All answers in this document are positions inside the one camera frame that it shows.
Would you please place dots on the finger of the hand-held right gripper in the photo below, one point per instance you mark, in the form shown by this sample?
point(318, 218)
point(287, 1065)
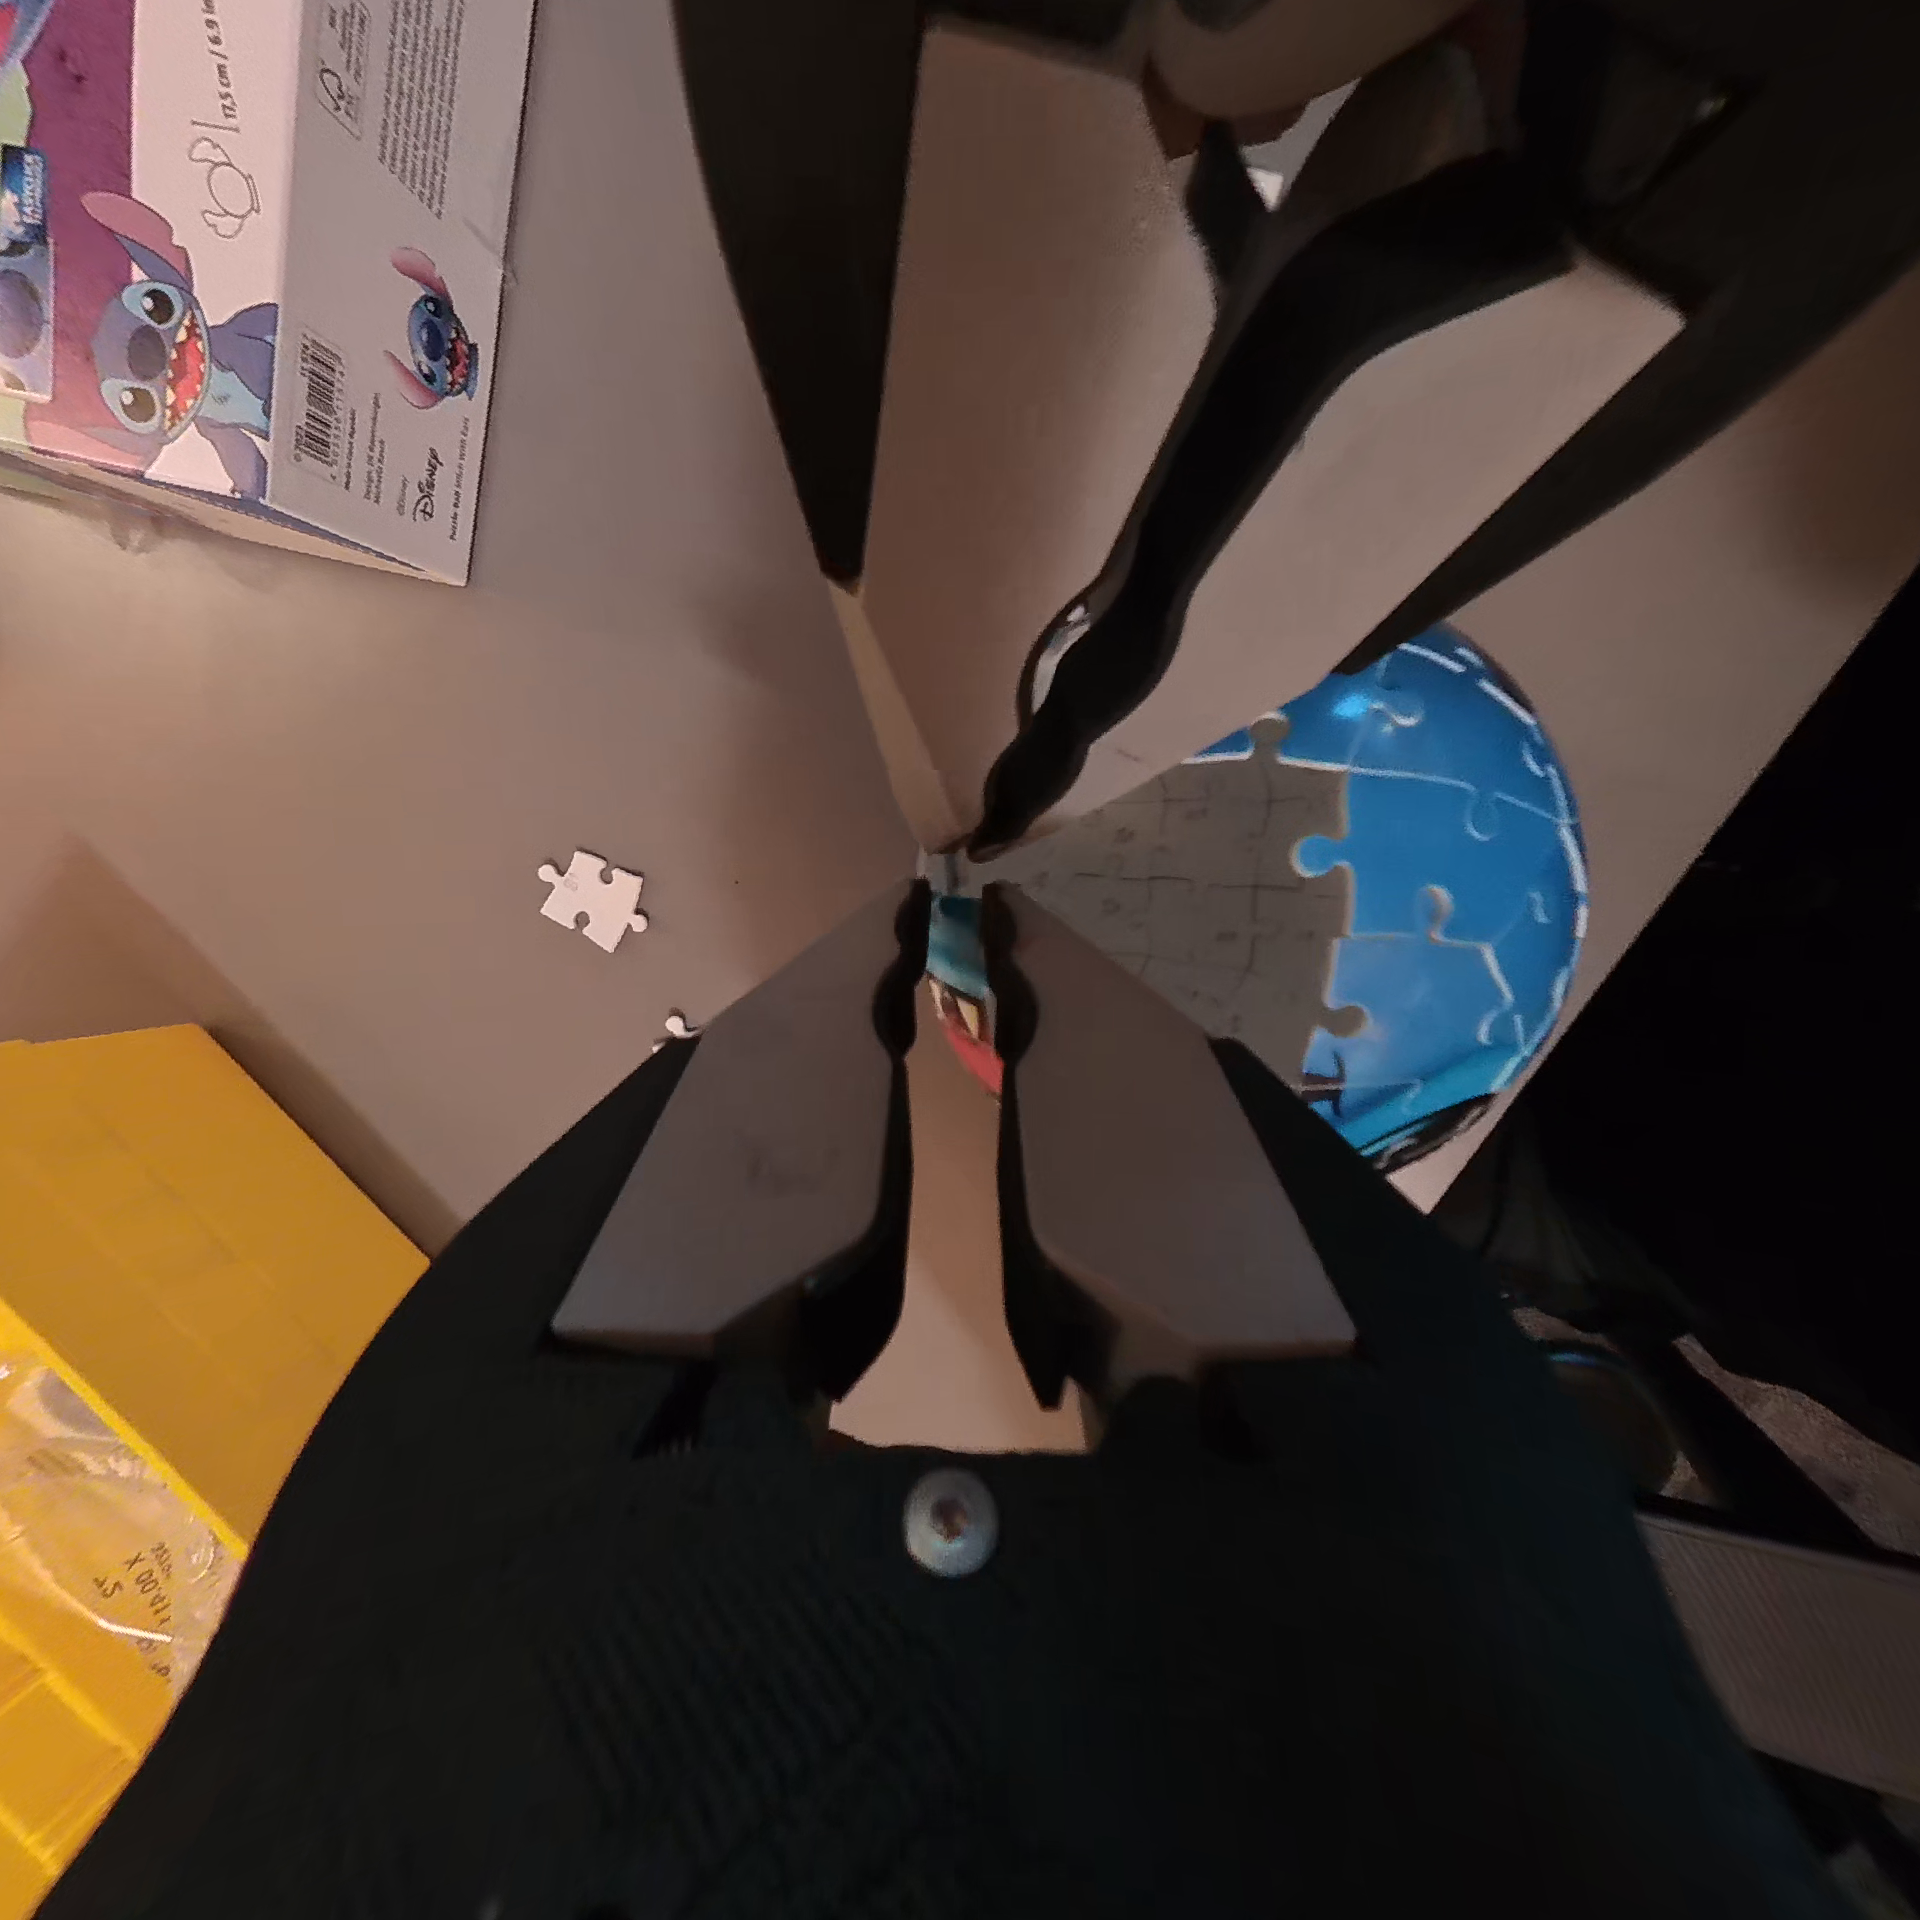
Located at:
point(1021, 375)
point(1429, 451)

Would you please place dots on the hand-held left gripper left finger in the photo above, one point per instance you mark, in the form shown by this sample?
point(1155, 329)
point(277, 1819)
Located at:
point(735, 1183)

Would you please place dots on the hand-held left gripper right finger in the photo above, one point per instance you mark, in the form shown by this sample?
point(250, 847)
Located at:
point(1171, 1203)

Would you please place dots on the blue puzzle ball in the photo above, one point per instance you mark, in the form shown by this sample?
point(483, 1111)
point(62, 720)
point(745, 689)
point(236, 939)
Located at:
point(1441, 930)

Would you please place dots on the cartoon print puzzle box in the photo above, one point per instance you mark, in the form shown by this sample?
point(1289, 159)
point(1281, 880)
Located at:
point(378, 225)

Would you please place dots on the yellow plastic bin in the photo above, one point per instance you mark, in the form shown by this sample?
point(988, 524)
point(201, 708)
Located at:
point(198, 1203)

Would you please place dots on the clear plastic bag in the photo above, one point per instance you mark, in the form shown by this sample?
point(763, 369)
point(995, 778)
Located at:
point(89, 1502)

